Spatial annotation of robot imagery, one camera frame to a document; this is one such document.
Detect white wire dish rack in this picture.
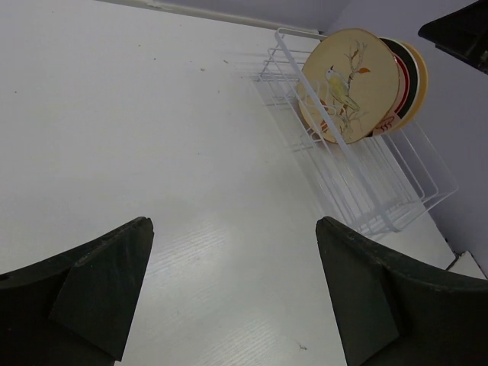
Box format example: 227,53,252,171
255,27,458,236

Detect plain tan plate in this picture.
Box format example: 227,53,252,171
397,42,429,130

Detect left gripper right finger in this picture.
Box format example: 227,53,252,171
316,217,487,365

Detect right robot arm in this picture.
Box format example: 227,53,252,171
418,0,487,74

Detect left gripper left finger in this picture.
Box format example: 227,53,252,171
1,217,154,365

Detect beige bird pattern plate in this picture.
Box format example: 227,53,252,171
297,28,400,144

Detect green rimmed white plate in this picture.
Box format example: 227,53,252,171
368,37,420,137

